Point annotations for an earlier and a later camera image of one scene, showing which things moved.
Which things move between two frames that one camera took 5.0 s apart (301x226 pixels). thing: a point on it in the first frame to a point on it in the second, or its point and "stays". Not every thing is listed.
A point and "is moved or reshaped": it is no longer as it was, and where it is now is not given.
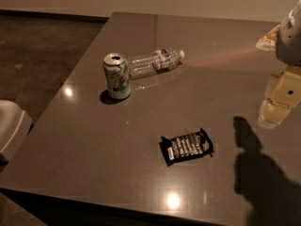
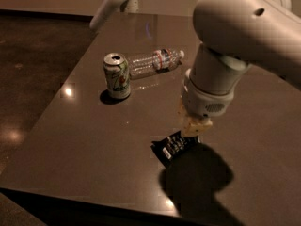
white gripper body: [290, 42] to [203, 102]
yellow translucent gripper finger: [269, 40] to [182, 111]
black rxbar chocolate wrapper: [186, 147] is moved or reshaped
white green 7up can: [116, 68] stays
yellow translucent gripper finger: [282, 93] to [196, 126]
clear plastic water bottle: [156, 61] stays
